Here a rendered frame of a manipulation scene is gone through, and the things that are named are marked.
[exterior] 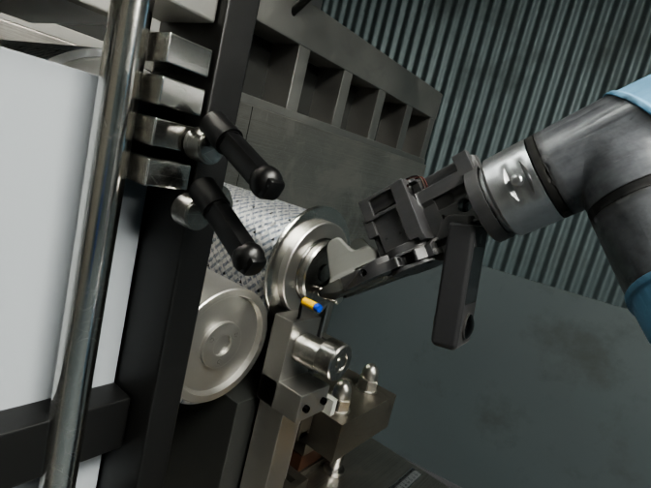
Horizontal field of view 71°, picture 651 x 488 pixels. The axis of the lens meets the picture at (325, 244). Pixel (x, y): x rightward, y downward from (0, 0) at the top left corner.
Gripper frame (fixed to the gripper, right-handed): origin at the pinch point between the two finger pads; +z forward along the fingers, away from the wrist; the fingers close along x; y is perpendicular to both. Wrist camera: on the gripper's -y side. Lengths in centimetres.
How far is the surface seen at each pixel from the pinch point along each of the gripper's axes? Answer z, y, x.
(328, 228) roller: -2.0, 7.5, -0.1
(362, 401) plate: 14.5, -14.0, -18.6
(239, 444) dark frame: 14.9, -12.1, 6.1
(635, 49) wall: -52, 66, -169
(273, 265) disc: 1.7, 4.5, 6.7
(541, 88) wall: -18, 70, -164
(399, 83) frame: 4, 53, -63
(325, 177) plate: 21, 32, -42
